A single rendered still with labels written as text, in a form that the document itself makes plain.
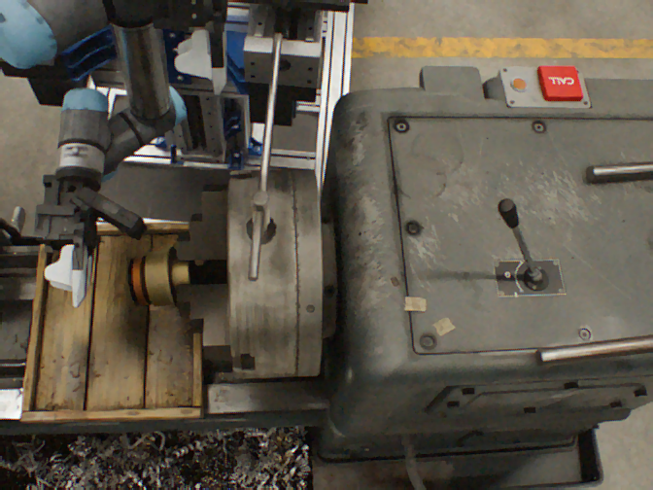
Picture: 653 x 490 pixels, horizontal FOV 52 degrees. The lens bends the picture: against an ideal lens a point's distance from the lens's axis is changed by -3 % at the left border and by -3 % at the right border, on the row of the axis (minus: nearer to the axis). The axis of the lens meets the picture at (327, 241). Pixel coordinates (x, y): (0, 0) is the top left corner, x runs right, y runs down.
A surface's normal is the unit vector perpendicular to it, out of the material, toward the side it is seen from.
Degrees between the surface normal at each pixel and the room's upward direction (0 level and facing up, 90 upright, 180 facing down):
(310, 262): 19
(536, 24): 0
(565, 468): 0
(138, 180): 0
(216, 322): 15
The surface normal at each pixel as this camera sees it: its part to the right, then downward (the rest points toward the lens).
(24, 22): 0.54, 0.35
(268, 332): 0.09, 0.43
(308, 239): 0.09, -0.30
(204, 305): 0.06, -0.64
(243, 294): 0.09, 0.14
